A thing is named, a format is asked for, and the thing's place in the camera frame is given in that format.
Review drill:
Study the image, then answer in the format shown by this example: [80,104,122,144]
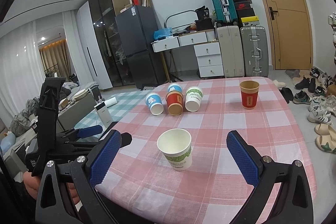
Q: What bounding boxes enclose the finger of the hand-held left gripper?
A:
[56,125,103,141]
[60,133,133,152]

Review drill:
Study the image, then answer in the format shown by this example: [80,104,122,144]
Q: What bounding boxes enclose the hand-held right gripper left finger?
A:
[35,130,122,224]

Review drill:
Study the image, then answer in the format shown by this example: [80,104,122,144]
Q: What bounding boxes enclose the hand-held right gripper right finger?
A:
[226,130,316,224]

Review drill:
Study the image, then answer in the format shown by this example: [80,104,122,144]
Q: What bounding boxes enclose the blue white paper cup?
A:
[167,83,183,95]
[145,92,165,116]

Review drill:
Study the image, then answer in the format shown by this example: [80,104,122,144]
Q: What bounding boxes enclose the white paper cup green print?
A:
[185,86,204,112]
[157,128,193,171]

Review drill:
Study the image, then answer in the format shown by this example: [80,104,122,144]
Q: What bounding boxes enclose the red paper cup brown rim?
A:
[166,91,184,116]
[239,80,260,110]

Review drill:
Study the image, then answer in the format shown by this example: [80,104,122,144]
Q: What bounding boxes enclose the person's left hand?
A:
[23,171,83,208]

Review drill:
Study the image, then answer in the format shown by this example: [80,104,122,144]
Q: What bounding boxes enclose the white power bank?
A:
[94,103,111,126]

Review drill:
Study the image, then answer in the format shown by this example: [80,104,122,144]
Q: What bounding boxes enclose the grey clothes pile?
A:
[9,99,40,135]

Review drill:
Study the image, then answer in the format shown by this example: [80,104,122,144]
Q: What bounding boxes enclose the grey sofa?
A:
[56,81,101,130]

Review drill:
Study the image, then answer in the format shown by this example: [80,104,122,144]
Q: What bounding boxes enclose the teal checked blanket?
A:
[75,90,155,140]

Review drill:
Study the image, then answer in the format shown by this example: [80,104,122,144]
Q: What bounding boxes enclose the pink checked tablecloth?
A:
[94,77,315,224]

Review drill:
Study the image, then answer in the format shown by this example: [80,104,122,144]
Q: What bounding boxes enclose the brown curtain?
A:
[39,39,70,77]

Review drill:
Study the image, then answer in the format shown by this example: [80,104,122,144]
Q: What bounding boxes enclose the white sheer curtain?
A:
[0,10,79,119]

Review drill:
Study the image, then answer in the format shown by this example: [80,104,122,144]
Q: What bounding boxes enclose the black slipper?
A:
[280,88,294,104]

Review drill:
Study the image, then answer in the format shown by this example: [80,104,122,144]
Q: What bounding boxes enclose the beige slipper green star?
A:
[315,135,336,154]

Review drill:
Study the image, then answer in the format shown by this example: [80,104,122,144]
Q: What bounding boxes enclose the white wardrobe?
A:
[77,1,113,90]

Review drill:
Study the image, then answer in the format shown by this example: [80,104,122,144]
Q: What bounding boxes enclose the plain beige slipper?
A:
[314,123,336,137]

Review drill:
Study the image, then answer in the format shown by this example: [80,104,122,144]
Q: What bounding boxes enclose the pile of sneakers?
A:
[294,67,336,125]

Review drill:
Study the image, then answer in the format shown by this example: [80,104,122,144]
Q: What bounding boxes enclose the grey doormat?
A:
[285,69,302,80]

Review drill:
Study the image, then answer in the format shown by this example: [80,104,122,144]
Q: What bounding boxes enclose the dark glass door cabinet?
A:
[88,0,132,88]

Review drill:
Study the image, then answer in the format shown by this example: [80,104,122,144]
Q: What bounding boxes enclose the dark grey refrigerator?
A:
[115,5,168,89]

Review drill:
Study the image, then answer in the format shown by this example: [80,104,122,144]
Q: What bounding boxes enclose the white desk with drawers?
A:
[151,30,225,83]

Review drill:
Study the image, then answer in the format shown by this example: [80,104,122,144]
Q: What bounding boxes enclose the beige suitcase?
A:
[216,25,245,78]

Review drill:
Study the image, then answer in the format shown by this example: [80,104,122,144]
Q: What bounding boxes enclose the silver suitcase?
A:
[240,26,269,77]

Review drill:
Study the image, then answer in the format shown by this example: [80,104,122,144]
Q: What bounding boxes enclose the blue plastic bag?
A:
[154,28,173,40]

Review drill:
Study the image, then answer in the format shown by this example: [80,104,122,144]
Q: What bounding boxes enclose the wooden door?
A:
[243,0,314,71]

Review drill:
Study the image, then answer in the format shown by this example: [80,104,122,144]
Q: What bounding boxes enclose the yellow shoe box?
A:
[241,16,259,28]

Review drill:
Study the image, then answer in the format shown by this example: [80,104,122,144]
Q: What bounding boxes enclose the black bag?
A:
[195,6,214,30]

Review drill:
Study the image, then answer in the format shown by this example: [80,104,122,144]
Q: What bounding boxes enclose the teal suitcase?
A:
[207,0,239,26]

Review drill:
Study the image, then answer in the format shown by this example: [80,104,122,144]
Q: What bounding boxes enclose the shoe rack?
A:
[327,10,336,72]

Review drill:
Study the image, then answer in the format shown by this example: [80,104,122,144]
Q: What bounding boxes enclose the grey curved metal frame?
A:
[164,10,197,29]

